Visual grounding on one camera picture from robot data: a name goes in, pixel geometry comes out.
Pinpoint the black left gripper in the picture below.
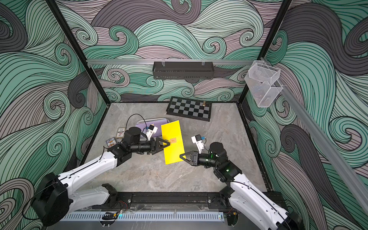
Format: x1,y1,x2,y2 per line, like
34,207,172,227
130,138,169,155

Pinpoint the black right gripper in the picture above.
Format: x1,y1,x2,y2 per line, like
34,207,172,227
182,149,220,168

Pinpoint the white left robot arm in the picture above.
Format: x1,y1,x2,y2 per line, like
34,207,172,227
30,127,170,227

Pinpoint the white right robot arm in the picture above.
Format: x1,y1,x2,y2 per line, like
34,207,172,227
180,142,305,230

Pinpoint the white plastic storage box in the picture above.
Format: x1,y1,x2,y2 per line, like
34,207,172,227
133,117,170,139

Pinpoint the blue playing card box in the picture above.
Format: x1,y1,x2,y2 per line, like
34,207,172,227
105,137,117,148

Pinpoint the black folding chess board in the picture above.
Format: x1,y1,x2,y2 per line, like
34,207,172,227
166,97,212,122

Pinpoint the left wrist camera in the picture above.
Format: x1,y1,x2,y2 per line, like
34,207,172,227
145,125,158,140

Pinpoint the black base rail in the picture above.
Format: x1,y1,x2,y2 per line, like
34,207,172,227
57,191,288,210

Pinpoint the black wall shelf tray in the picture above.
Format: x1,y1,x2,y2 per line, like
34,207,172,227
152,62,215,81

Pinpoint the white slotted cable duct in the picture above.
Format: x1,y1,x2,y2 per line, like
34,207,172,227
62,211,225,222

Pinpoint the clear acrylic wall bin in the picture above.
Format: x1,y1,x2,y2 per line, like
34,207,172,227
245,60,283,108

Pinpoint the aluminium back rail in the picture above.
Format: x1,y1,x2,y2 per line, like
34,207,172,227
86,58,254,66

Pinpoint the aluminium rail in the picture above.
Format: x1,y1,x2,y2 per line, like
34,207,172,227
247,59,368,228
86,58,254,66

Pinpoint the aluminium right rail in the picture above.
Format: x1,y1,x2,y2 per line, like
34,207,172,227
247,59,368,228

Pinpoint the black corner frame post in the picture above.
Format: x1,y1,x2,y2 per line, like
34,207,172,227
45,0,111,107

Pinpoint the black right corner post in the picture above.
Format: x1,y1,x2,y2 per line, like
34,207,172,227
238,0,293,104

